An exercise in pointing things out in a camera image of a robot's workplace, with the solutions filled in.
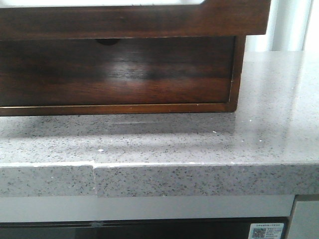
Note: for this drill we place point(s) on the wooden drawer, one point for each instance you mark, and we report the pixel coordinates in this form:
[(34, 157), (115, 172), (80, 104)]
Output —
[(124, 74), (210, 18)]

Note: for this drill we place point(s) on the black appliance under counter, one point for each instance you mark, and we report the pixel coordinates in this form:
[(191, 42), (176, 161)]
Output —
[(222, 228)]

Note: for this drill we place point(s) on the white curtain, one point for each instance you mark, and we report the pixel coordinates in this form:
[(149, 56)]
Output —
[(293, 25)]

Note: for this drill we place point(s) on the white QR code sticker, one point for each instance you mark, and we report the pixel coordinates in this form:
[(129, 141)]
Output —
[(266, 231)]

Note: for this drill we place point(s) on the grey cabinet door panel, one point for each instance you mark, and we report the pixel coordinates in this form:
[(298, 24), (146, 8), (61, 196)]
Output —
[(304, 222)]

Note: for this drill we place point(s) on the dark wooden drawer cabinet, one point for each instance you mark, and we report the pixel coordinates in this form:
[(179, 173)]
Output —
[(238, 74)]

